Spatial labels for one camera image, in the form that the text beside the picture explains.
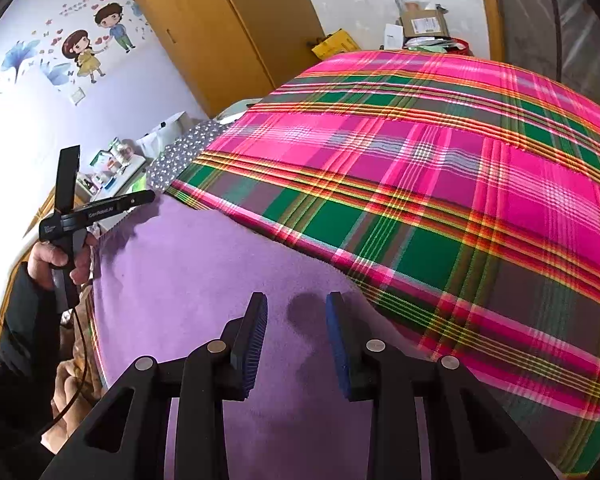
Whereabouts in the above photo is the brown fuzzy blanket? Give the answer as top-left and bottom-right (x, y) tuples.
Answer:
(40, 284), (109, 456)

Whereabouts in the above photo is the brown cardboard parcel box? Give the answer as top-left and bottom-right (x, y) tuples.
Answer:
(396, 0), (450, 39)

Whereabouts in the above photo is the purple fleece garment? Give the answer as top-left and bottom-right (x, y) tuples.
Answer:
(94, 195), (416, 479)

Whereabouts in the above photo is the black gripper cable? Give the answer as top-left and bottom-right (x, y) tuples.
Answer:
(34, 306), (91, 436)

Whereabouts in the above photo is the person's left hand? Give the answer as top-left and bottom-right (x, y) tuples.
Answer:
(28, 234), (97, 292)

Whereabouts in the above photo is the pink green plaid bedsheet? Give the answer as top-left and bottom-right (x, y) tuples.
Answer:
(156, 51), (600, 479)

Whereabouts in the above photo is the wooden wardrobe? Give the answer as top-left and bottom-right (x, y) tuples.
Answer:
(135, 0), (324, 116)

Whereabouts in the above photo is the plastic wrapped mattress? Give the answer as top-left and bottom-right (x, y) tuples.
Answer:
(498, 0), (600, 104)

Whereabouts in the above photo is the cartoon couple wall sticker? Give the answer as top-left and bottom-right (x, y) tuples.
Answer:
(0, 0), (155, 105)

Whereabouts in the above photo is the yellow cardboard box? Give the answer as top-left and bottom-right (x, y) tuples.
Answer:
(311, 28), (361, 61)

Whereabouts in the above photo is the cluttered white bedside table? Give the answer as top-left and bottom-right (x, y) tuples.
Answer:
(76, 138), (148, 203)

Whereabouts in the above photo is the grey dotted pillow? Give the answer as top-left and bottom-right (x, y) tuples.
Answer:
(146, 120), (228, 193)

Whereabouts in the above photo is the white paper shopping bag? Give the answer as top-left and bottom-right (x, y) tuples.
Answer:
(135, 112), (194, 159)

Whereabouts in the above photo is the red storage basket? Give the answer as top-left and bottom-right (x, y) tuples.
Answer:
(443, 38), (474, 56)

